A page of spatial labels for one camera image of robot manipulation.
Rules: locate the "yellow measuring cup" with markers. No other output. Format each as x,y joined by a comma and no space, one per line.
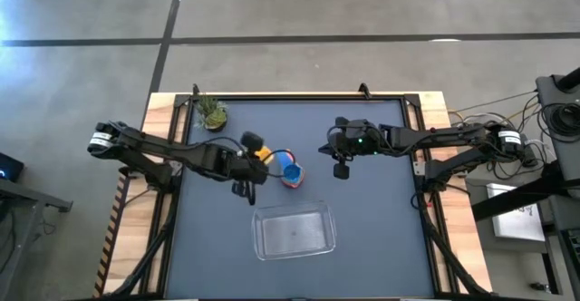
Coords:
265,154

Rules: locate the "black power strip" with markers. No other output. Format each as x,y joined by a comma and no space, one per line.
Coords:
530,158

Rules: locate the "clear plastic rectangular basket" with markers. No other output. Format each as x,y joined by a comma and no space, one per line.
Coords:
294,233

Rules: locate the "small black floor item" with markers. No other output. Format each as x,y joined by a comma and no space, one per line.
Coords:
539,286

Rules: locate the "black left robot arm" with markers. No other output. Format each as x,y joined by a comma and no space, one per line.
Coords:
149,144

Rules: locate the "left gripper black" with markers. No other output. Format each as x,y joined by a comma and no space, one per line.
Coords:
249,169

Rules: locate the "dark monitor device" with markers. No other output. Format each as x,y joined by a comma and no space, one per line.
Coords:
9,167

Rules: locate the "white flat board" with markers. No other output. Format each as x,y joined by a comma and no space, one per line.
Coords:
516,224

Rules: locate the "succulent plant in black pot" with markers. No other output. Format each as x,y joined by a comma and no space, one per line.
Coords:
213,115

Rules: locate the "red measuring cup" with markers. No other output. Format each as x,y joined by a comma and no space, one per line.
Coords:
292,186

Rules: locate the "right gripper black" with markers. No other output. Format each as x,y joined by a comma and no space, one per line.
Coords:
358,140

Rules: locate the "black table clamp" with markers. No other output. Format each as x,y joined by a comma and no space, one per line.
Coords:
196,89
364,90

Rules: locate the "grey metal desk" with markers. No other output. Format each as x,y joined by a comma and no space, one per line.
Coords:
27,197

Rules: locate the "blue measuring cup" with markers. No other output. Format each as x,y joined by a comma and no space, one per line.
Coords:
292,171

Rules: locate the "black keyboard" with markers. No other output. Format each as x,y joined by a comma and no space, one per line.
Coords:
573,246

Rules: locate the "dark grey equipment cart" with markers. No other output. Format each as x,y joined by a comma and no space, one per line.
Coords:
566,156

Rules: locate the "black yellow hazard tape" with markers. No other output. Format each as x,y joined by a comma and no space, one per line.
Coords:
111,237

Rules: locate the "black diagonal beam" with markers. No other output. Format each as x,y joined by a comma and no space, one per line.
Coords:
521,199

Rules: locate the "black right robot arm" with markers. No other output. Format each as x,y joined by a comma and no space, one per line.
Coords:
453,133

